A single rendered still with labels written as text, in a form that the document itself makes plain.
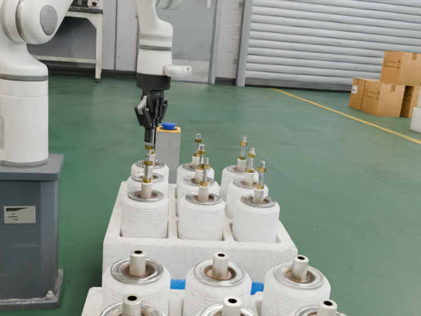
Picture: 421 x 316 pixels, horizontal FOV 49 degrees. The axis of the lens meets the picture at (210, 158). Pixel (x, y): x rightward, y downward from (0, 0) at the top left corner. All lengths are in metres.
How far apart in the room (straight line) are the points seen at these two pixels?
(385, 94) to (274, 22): 2.13
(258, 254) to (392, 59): 3.96
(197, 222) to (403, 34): 6.25
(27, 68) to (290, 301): 0.63
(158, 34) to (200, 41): 5.01
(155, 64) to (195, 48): 5.00
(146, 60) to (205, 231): 0.38
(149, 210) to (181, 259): 0.12
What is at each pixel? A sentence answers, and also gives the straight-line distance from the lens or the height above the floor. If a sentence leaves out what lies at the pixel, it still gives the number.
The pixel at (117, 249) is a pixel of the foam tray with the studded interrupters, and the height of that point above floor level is 0.16.
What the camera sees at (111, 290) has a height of 0.24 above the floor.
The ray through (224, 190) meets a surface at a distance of 1.21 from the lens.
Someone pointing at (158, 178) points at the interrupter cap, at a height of 0.26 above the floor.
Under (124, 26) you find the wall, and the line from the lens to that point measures 5.91.
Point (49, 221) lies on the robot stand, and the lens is 1.02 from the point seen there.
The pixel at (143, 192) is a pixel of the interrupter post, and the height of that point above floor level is 0.26.
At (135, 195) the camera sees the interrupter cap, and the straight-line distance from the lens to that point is 0.97.
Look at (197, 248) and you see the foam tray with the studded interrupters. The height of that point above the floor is 0.17.
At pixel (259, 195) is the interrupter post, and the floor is 0.27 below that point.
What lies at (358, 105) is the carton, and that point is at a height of 0.04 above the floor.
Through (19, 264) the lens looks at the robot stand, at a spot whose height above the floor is 0.10.
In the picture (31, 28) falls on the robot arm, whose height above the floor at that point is 0.57.
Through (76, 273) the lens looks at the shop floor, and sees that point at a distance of 1.20.
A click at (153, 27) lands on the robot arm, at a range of 1.00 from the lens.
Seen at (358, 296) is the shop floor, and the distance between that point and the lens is 1.24.
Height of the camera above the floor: 0.58
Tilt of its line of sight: 15 degrees down
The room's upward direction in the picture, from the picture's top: 5 degrees clockwise
